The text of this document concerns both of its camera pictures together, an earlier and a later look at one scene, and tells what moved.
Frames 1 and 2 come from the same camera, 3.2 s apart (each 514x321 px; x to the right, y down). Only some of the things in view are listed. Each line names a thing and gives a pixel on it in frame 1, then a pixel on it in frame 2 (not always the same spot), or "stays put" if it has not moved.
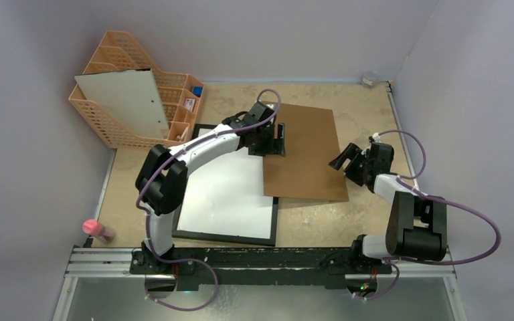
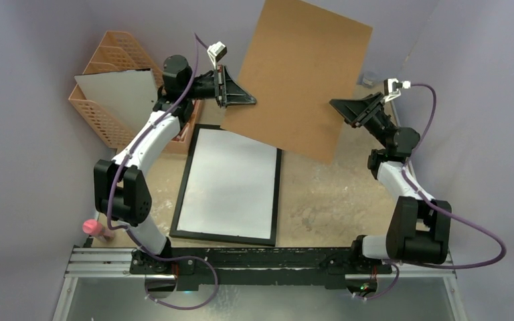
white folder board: [131, 94] stays put
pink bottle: [94, 227] stays put
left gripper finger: [279, 144] to [232, 93]
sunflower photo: [225, 195] stays put
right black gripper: [355, 163] to [369, 110]
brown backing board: [305, 172] to [300, 57]
